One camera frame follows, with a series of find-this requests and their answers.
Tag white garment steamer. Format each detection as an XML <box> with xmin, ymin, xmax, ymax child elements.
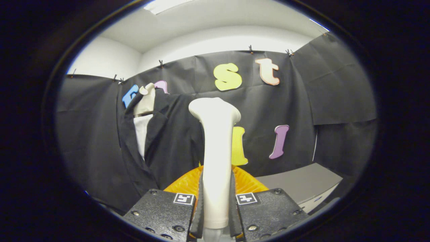
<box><xmin>188</xmin><ymin>97</ymin><xmax>242</xmax><ymax>242</ymax></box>

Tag beige cabinet drawer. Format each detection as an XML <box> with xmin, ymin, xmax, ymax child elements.
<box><xmin>297</xmin><ymin>183</ymin><xmax>343</xmax><ymax>214</ymax></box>

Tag black suit jacket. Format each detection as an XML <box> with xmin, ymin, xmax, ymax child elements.
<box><xmin>118</xmin><ymin>91</ymin><xmax>205</xmax><ymax>214</ymax></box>

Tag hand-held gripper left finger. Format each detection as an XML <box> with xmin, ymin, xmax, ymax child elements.
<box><xmin>122</xmin><ymin>165</ymin><xmax>205</xmax><ymax>242</ymax></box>

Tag black backdrop cloth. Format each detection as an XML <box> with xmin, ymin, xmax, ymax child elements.
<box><xmin>55</xmin><ymin>32</ymin><xmax>378</xmax><ymax>215</ymax></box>

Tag white dress form mannequin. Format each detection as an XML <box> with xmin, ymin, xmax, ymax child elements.
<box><xmin>134</xmin><ymin>83</ymin><xmax>157</xmax><ymax>160</ymax></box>

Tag grey cabinet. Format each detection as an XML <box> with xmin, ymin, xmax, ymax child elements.
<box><xmin>255</xmin><ymin>163</ymin><xmax>343</xmax><ymax>214</ymax></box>

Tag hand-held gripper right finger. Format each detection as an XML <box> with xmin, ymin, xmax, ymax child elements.
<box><xmin>230</xmin><ymin>165</ymin><xmax>310</xmax><ymax>242</ymax></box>

